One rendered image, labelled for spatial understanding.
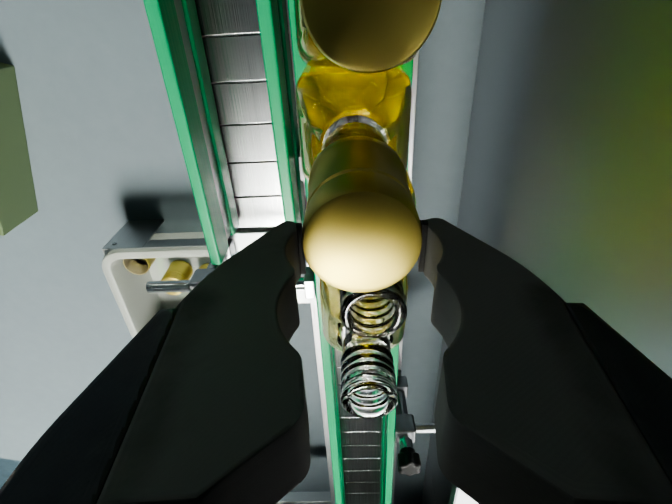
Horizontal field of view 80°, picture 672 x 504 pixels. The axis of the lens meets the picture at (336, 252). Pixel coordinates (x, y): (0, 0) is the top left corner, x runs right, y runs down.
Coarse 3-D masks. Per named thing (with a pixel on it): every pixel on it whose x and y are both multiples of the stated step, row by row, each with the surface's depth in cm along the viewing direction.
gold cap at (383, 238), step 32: (320, 160) 14; (352, 160) 12; (384, 160) 12; (320, 192) 11; (352, 192) 10; (384, 192) 10; (320, 224) 11; (352, 224) 11; (384, 224) 11; (416, 224) 11; (320, 256) 11; (352, 256) 11; (384, 256) 11; (416, 256) 11; (352, 288) 12
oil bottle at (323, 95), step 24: (312, 72) 19; (336, 72) 19; (384, 72) 19; (312, 96) 18; (336, 96) 18; (360, 96) 18; (384, 96) 18; (408, 96) 19; (312, 120) 18; (336, 120) 18; (384, 120) 18; (408, 120) 19; (312, 144) 19; (408, 144) 20
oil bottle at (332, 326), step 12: (324, 288) 25; (336, 288) 25; (324, 300) 25; (336, 300) 24; (324, 312) 25; (336, 312) 24; (324, 324) 26; (336, 324) 25; (324, 336) 27; (336, 336) 25; (396, 336) 25; (336, 348) 26
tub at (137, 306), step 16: (112, 256) 52; (128, 256) 52; (144, 256) 52; (160, 256) 52; (176, 256) 52; (192, 256) 52; (208, 256) 61; (112, 272) 54; (128, 272) 57; (160, 272) 62; (112, 288) 55; (128, 288) 57; (144, 288) 61; (128, 304) 57; (144, 304) 61; (160, 304) 66; (176, 304) 66; (128, 320) 58; (144, 320) 61
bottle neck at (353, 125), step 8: (344, 120) 17; (352, 120) 17; (360, 120) 17; (368, 120) 17; (336, 128) 17; (344, 128) 16; (352, 128) 16; (360, 128) 16; (368, 128) 16; (376, 128) 17; (328, 136) 17; (336, 136) 16; (344, 136) 15; (368, 136) 15; (376, 136) 16; (384, 136) 18; (328, 144) 16
